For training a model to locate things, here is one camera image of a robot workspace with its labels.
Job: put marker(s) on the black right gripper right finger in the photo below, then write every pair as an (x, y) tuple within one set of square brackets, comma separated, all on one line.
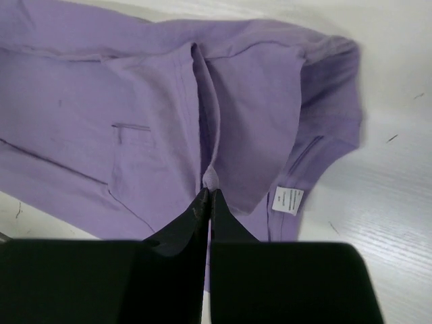
[(284, 282)]

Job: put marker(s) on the purple t shirt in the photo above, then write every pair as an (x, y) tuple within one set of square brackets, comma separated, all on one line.
[(114, 124)]

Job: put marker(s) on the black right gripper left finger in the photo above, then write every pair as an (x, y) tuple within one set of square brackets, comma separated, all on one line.
[(156, 280)]

